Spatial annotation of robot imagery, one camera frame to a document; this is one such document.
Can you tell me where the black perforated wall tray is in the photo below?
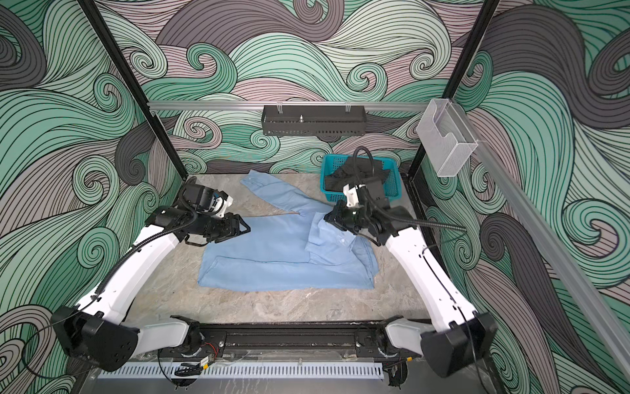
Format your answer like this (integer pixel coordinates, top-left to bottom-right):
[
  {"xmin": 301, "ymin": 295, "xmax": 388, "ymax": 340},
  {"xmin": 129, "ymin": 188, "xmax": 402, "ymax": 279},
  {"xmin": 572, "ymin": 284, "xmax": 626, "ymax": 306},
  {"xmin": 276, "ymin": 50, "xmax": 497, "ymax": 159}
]
[{"xmin": 261, "ymin": 104, "xmax": 368, "ymax": 137}]

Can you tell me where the right aluminium rail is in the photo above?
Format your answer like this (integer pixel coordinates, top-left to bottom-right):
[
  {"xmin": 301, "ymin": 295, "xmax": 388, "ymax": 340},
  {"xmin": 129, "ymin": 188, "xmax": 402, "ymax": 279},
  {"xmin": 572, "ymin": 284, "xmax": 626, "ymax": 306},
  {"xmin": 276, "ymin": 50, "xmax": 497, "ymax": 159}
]
[{"xmin": 447, "ymin": 99, "xmax": 629, "ymax": 378}]

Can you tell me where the red black wire bundle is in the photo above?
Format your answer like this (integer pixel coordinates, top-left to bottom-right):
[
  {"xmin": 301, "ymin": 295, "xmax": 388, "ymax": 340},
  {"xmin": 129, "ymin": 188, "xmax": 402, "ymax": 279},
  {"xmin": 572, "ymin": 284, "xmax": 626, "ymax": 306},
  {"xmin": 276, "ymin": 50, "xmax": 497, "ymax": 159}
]
[{"xmin": 174, "ymin": 344, "xmax": 220, "ymax": 379}]

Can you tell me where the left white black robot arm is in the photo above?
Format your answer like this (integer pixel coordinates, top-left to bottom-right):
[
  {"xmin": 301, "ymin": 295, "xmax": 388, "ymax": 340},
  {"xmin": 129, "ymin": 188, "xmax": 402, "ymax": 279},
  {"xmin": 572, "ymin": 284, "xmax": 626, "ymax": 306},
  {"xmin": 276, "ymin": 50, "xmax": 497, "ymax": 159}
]
[{"xmin": 51, "ymin": 206, "xmax": 251, "ymax": 372}]

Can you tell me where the black front mounting rail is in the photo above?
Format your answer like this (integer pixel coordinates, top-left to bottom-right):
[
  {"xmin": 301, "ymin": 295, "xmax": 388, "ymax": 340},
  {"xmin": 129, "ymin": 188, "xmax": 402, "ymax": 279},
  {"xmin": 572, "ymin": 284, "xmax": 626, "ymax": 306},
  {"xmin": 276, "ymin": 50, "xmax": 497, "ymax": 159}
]
[{"xmin": 93, "ymin": 321, "xmax": 486, "ymax": 361}]

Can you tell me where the clear plastic wall bin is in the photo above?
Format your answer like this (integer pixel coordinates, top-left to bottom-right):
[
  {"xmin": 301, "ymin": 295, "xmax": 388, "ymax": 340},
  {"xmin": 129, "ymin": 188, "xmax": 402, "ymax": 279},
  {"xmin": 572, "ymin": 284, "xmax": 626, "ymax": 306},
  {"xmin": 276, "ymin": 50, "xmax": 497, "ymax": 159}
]
[{"xmin": 416, "ymin": 98, "xmax": 478, "ymax": 178}]

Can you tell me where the white slotted cable duct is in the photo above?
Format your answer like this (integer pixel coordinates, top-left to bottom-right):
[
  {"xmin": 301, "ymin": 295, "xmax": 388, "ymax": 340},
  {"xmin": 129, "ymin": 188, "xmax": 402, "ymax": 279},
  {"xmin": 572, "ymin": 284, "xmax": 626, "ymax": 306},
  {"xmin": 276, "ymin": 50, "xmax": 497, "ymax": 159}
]
[{"xmin": 98, "ymin": 361, "xmax": 385, "ymax": 380}]

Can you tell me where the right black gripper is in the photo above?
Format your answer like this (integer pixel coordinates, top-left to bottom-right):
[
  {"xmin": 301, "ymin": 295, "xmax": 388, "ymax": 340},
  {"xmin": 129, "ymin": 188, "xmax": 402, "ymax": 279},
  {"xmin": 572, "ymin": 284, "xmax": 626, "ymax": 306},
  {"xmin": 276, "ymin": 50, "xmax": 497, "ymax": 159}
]
[{"xmin": 325, "ymin": 198, "xmax": 376, "ymax": 233}]

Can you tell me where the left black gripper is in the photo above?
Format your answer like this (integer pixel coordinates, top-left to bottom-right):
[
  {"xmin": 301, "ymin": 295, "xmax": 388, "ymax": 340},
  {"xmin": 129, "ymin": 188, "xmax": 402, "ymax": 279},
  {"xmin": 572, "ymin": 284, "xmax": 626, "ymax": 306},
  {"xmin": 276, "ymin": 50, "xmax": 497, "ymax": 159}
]
[{"xmin": 197, "ymin": 212, "xmax": 251, "ymax": 242}]

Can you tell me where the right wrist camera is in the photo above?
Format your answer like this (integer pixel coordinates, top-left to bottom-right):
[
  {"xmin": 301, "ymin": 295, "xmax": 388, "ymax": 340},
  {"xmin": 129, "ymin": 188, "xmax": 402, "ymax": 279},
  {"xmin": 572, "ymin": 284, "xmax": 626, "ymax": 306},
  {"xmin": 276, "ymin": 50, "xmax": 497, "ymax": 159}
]
[{"xmin": 342, "ymin": 180, "xmax": 388, "ymax": 208}]

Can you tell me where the aluminium rail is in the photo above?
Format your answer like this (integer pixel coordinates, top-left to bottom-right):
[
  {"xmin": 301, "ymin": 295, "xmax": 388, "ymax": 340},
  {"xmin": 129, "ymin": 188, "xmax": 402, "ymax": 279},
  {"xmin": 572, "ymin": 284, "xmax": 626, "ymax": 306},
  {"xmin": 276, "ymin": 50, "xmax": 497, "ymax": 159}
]
[
  {"xmin": 447, "ymin": 99, "xmax": 629, "ymax": 378},
  {"xmin": 148, "ymin": 100, "xmax": 428, "ymax": 113}
]

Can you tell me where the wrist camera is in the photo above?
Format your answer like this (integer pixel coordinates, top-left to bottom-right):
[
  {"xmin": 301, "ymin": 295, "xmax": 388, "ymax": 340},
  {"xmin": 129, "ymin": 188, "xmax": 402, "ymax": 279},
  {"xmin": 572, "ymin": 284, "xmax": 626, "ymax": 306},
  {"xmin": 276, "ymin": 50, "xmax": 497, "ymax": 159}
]
[
  {"xmin": 182, "ymin": 183, "xmax": 233, "ymax": 218},
  {"xmin": 342, "ymin": 180, "xmax": 388, "ymax": 208}
]

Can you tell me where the teal plastic basket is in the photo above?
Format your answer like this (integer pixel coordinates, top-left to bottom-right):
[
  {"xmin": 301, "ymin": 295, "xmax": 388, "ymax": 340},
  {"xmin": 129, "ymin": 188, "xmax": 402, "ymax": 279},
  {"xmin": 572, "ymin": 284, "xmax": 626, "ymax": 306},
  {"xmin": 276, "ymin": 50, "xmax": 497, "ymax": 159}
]
[{"xmin": 320, "ymin": 154, "xmax": 403, "ymax": 202}]

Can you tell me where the light blue long sleeve shirt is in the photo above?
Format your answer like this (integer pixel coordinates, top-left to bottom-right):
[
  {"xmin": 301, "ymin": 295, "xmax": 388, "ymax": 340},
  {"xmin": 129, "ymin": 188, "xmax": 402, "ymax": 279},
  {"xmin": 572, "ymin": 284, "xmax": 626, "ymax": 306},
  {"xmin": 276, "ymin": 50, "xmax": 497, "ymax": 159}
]
[{"xmin": 197, "ymin": 171, "xmax": 379, "ymax": 292}]

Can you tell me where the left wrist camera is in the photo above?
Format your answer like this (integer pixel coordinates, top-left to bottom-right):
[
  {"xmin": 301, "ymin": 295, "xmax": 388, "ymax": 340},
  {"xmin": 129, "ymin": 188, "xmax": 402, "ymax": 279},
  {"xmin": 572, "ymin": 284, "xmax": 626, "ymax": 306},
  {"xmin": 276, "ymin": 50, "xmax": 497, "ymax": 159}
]
[{"xmin": 182, "ymin": 183, "xmax": 233, "ymax": 218}]

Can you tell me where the back aluminium rail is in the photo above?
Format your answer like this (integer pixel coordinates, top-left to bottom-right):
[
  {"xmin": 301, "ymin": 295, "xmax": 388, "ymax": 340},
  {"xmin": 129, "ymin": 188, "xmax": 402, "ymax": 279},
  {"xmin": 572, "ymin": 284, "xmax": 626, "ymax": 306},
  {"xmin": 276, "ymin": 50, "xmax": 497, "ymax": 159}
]
[{"xmin": 148, "ymin": 100, "xmax": 428, "ymax": 113}]

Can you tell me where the dark grey shirt in basket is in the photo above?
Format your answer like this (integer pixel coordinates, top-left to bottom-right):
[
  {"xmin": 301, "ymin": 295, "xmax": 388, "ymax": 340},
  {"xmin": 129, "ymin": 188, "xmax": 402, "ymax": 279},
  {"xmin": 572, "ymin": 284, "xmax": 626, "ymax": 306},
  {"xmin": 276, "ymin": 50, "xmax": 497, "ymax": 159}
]
[{"xmin": 323, "ymin": 156, "xmax": 390, "ymax": 192}]

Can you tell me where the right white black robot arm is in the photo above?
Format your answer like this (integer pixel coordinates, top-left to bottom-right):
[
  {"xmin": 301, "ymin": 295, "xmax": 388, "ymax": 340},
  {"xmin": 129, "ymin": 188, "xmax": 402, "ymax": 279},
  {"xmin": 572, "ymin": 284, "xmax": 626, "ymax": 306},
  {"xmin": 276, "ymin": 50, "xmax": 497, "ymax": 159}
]
[{"xmin": 324, "ymin": 201, "xmax": 498, "ymax": 378}]

